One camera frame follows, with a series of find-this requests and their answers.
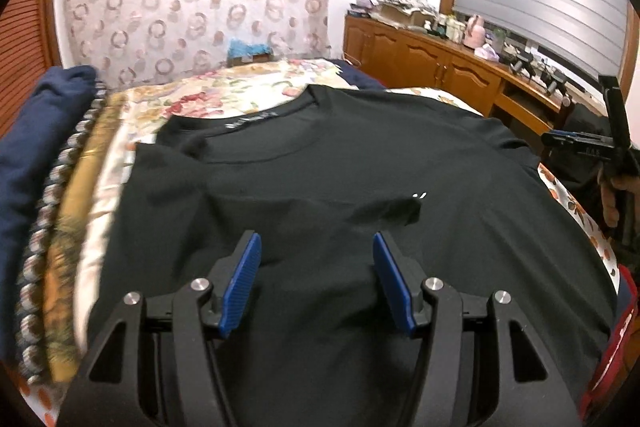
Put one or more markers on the golden patterned cloth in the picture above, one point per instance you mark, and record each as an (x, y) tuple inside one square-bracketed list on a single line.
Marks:
[(75, 217)]

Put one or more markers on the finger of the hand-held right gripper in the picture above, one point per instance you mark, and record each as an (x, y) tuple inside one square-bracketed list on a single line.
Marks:
[(575, 143)]

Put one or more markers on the pink pouch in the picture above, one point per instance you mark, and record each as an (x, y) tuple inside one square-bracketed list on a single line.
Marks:
[(487, 53)]

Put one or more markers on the wooden headboard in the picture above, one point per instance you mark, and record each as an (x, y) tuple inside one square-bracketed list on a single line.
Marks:
[(22, 37)]

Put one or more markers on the blue fuzzy item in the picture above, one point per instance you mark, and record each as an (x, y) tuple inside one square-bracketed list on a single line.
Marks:
[(247, 49)]

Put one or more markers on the cardboard box with papers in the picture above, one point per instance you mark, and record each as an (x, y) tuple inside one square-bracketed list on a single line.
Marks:
[(400, 12)]

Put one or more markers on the navy bedsheet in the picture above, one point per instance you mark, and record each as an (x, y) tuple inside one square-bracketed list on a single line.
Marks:
[(360, 76)]

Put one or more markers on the dark cloth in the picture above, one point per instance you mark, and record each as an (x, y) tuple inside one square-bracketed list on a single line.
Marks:
[(575, 172)]

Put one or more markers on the orange flower white sheet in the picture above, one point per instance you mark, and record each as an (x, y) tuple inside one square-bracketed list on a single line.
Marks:
[(565, 199)]

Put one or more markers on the white bottle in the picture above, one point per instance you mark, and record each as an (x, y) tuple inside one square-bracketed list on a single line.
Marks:
[(452, 27)]

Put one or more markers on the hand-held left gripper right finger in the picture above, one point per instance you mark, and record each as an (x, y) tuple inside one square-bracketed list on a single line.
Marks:
[(395, 287)]

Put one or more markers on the black device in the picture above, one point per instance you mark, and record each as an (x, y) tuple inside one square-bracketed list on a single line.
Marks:
[(555, 82), (517, 63)]

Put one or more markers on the person's right hand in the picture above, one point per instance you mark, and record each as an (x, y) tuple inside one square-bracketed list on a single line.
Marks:
[(611, 202)]

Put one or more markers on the navy blue folded blanket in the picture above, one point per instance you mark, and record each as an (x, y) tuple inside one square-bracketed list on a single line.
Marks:
[(35, 132)]

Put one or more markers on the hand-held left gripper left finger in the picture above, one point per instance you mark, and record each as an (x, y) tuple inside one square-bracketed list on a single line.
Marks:
[(240, 287)]

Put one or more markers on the purple box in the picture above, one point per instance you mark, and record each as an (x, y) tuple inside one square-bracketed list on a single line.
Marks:
[(360, 5)]

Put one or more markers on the black t-shirt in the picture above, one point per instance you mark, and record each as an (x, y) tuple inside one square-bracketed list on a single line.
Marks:
[(325, 167)]

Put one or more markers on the red cloth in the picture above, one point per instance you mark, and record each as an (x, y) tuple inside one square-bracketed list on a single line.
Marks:
[(612, 337)]

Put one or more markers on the wooden cabinet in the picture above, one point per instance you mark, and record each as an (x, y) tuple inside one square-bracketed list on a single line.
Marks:
[(425, 57)]

